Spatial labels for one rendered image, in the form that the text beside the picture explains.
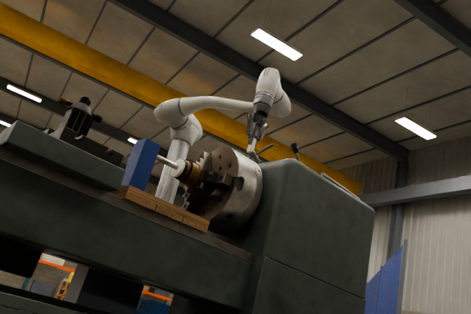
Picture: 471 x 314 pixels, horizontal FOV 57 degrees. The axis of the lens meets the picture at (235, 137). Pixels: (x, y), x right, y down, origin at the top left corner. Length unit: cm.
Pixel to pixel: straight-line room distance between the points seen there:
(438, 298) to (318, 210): 1203
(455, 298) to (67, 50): 1205
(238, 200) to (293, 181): 23
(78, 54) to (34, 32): 118
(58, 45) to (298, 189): 1133
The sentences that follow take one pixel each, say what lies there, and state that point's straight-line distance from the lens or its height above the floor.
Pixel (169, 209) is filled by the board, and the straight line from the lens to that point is 134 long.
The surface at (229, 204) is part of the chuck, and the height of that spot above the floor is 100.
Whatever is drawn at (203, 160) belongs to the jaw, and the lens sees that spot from 167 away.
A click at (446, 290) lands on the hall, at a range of 1357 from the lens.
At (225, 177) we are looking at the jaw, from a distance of 152.
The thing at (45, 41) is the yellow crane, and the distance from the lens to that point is 1263.
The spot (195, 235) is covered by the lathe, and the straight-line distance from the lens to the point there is 140.
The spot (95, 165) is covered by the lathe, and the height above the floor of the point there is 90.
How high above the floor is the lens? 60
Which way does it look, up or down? 24 degrees up
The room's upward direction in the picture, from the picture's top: 16 degrees clockwise
